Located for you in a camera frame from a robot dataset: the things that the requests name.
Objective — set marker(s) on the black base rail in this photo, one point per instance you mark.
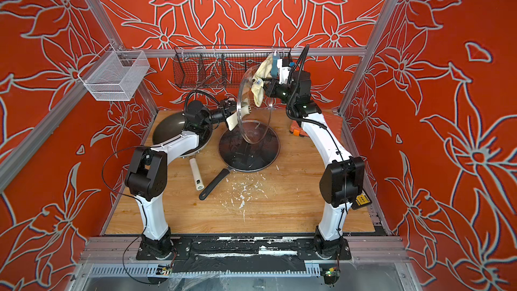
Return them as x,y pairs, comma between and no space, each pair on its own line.
241,253

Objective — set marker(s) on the black frying pan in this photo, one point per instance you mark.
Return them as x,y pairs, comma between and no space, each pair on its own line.
214,184

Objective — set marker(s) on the orange tool case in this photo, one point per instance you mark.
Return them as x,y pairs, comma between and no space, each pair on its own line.
296,130

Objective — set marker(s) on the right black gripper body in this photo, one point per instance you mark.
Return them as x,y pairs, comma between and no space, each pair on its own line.
283,93

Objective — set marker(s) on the glass lid white handle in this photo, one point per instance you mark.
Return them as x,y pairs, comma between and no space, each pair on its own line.
253,114

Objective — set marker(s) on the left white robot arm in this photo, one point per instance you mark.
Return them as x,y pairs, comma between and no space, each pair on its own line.
177,136

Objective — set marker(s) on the black wire basket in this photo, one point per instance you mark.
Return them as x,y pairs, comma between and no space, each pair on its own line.
196,67

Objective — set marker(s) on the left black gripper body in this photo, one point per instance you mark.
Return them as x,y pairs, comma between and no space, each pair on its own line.
219,116

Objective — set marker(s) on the pan with white handle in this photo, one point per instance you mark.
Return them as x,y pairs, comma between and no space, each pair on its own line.
171,127

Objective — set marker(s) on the light blue bottle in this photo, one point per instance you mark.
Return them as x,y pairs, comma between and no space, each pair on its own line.
276,64

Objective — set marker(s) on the yellow cleaning cloth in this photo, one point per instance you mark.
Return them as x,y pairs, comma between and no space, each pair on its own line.
260,76

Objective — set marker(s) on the clear plastic bin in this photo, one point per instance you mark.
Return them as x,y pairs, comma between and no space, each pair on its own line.
116,76

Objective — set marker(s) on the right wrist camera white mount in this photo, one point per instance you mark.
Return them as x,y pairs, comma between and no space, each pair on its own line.
283,74

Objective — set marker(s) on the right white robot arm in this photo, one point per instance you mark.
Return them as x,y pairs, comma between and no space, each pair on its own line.
343,177

